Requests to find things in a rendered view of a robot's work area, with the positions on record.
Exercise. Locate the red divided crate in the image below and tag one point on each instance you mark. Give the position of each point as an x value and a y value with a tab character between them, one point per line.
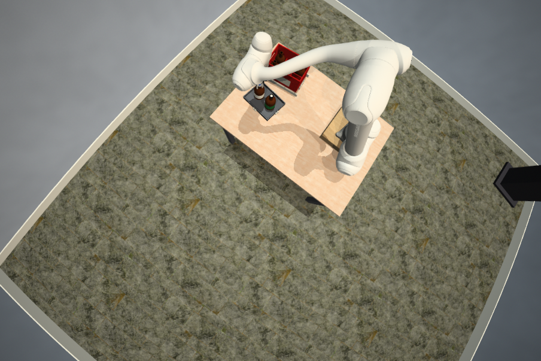
291	81

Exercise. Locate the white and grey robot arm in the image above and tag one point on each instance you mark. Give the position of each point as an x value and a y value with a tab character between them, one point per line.
377	62

